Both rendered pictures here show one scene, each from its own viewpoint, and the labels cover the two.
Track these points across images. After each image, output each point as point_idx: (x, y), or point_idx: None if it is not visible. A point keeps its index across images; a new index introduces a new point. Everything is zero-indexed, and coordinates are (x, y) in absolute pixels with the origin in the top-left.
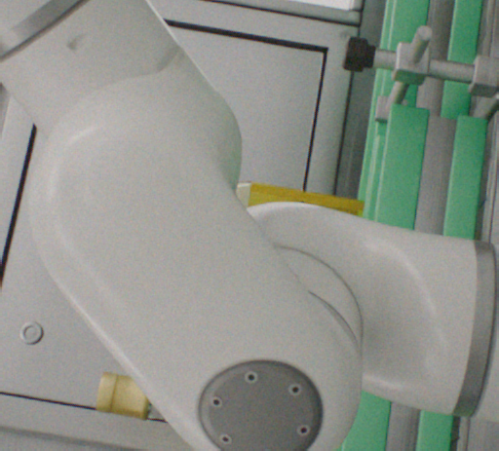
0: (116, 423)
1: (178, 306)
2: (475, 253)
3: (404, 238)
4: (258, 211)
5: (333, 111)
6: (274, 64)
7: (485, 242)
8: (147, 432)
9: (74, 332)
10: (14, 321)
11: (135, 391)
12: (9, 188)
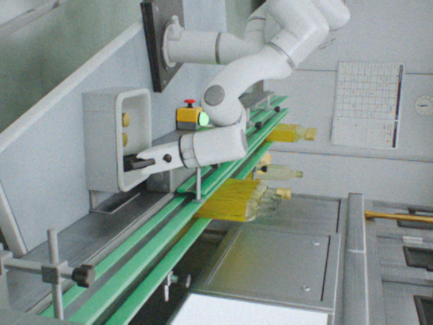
0: (285, 229)
1: None
2: (221, 36)
3: (233, 38)
4: (260, 43)
5: (205, 271)
6: (227, 284)
7: (217, 42)
8: (276, 227)
9: (301, 242)
10: (321, 245)
11: (280, 188)
12: (330, 262)
